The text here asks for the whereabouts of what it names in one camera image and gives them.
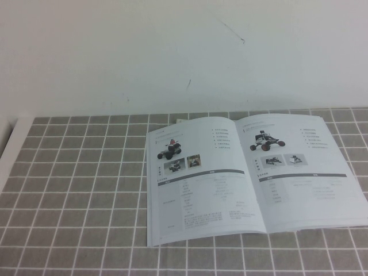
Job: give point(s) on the white product catalogue book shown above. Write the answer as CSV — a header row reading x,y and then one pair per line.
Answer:
x,y
218,187

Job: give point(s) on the small white object behind book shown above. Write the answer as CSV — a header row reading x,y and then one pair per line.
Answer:
x,y
181,121

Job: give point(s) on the grey white-grid checked tablecloth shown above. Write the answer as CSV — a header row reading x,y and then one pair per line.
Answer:
x,y
72,215

